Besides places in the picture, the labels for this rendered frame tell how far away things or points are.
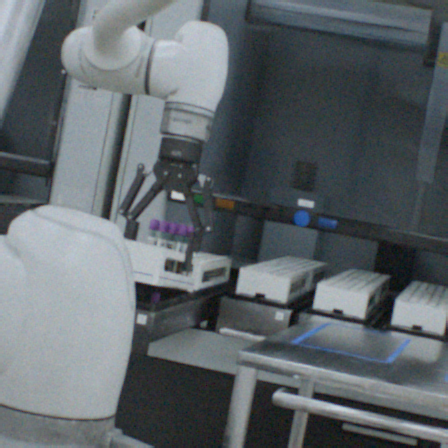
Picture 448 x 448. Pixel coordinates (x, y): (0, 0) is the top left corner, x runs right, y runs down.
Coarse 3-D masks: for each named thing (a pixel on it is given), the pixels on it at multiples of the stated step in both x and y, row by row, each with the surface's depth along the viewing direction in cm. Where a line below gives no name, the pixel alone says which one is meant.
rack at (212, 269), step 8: (200, 256) 245; (208, 256) 249; (216, 256) 253; (200, 264) 227; (208, 264) 233; (216, 264) 240; (224, 264) 248; (200, 272) 227; (208, 272) 254; (216, 272) 256; (224, 272) 254; (200, 280) 228; (208, 280) 237; (216, 280) 243; (224, 280) 251; (200, 288) 230
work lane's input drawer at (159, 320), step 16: (144, 288) 226; (160, 288) 226; (208, 288) 234; (224, 288) 249; (144, 304) 193; (160, 304) 199; (176, 304) 210; (192, 304) 217; (208, 304) 231; (144, 320) 192; (160, 320) 196; (176, 320) 208; (192, 320) 220; (144, 336) 192; (160, 336) 199; (144, 352) 192
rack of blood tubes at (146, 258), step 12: (132, 252) 196; (144, 252) 196; (156, 252) 195; (168, 252) 199; (132, 264) 196; (144, 264) 196; (156, 264) 195; (192, 264) 219; (144, 276) 195; (156, 276) 195; (168, 276) 202; (180, 276) 211; (192, 276) 221; (180, 288) 215; (192, 288) 223
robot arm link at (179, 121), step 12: (168, 108) 213; (180, 108) 211; (192, 108) 211; (168, 120) 212; (180, 120) 211; (192, 120) 211; (204, 120) 212; (168, 132) 212; (180, 132) 211; (192, 132) 211; (204, 132) 213
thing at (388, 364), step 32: (320, 320) 212; (256, 352) 162; (288, 352) 167; (320, 352) 172; (352, 352) 178; (384, 352) 185; (416, 352) 192; (352, 384) 157; (384, 384) 156; (416, 384) 159; (352, 416) 153; (384, 416) 152
